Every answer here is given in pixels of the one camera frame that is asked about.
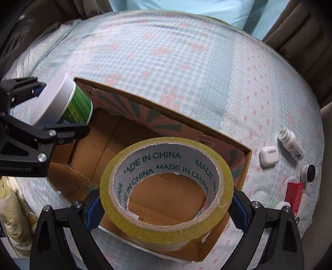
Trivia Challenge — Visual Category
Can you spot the green jar white lid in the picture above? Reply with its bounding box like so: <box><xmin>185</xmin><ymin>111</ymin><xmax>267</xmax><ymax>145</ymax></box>
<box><xmin>29</xmin><ymin>73</ymin><xmax>93</xmax><ymax>128</ymax></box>

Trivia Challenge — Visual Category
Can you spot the red carton box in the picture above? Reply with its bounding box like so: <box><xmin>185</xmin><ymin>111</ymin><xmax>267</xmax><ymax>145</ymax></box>
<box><xmin>285</xmin><ymin>182</ymin><xmax>304</xmax><ymax>217</ymax></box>

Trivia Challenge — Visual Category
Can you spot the white earbuds case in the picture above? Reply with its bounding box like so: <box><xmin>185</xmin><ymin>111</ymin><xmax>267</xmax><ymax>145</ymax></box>
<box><xmin>259</xmin><ymin>146</ymin><xmax>279</xmax><ymax>167</ymax></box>

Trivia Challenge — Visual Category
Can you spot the yellow tape roll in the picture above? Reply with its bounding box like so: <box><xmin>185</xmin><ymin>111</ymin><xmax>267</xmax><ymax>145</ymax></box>
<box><xmin>100</xmin><ymin>137</ymin><xmax>233</xmax><ymax>252</ymax></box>

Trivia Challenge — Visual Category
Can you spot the white supplement bottle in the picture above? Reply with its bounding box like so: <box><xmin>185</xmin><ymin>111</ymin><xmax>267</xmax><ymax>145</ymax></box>
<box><xmin>277</xmin><ymin>127</ymin><xmax>306</xmax><ymax>161</ymax></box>

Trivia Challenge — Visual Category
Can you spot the white pillow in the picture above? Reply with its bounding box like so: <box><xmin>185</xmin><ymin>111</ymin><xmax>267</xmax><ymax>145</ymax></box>
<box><xmin>1</xmin><ymin>17</ymin><xmax>80</xmax><ymax>79</ymax></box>

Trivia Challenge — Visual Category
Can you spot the patterned bed sheet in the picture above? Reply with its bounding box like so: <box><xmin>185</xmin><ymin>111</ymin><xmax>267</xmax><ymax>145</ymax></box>
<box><xmin>0</xmin><ymin>10</ymin><xmax>326</xmax><ymax>270</ymax></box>

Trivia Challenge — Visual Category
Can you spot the light blue hanging cloth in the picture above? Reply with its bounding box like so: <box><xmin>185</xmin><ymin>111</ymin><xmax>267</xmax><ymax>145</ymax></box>
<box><xmin>109</xmin><ymin>0</ymin><xmax>289</xmax><ymax>40</ymax></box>

